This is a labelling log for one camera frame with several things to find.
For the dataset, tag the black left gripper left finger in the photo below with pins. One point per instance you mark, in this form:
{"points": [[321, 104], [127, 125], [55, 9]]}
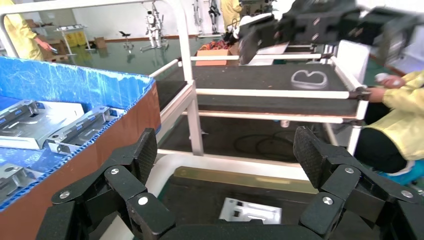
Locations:
{"points": [[122, 185]]}

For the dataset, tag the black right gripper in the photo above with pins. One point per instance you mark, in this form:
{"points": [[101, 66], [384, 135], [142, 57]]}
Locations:
{"points": [[394, 30]]}

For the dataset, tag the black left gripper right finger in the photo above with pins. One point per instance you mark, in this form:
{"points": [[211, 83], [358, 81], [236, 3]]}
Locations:
{"points": [[348, 188]]}

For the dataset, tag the silver stamped metal bracket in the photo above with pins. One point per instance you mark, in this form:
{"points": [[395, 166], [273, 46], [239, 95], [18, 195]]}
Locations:
{"points": [[255, 212], [33, 129], [13, 179], [82, 132]]}

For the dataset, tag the blue cardboard tray box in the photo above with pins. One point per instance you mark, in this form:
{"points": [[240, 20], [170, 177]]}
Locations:
{"points": [[109, 139]]}

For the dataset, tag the orange cardboard box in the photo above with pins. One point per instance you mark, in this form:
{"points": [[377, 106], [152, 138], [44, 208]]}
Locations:
{"points": [[212, 58]]}

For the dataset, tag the small brown cardboard box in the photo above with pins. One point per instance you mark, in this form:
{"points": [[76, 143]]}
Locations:
{"points": [[100, 43]]}

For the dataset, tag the black work mat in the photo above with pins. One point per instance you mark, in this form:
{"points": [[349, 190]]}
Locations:
{"points": [[198, 205]]}

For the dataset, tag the black rack shelf mat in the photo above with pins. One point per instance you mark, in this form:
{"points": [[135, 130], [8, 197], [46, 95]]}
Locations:
{"points": [[248, 76]]}

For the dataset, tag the standing person in yellow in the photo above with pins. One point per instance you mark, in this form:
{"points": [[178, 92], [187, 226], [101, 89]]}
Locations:
{"points": [[230, 11]]}

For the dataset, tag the person with black trousers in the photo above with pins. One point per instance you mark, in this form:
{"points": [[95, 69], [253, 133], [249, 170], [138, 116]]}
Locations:
{"points": [[407, 126]]}

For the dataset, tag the dark humanoid robot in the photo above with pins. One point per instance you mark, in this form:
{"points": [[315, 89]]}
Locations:
{"points": [[213, 10]]}

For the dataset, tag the small black stand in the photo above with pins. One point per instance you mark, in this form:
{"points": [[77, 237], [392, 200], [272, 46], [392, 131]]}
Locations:
{"points": [[125, 34]]}

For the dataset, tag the small white humanoid robot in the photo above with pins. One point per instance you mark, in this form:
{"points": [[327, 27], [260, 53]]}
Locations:
{"points": [[153, 28]]}

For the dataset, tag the white table with yellow load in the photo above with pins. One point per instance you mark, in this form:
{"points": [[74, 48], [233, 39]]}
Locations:
{"points": [[71, 28]]}

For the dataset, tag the person in long yellow coat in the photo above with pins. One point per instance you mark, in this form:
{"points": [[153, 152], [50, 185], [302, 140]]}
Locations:
{"points": [[20, 36]]}

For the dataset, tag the white tube rack frame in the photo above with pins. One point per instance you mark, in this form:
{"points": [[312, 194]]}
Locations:
{"points": [[195, 126]]}

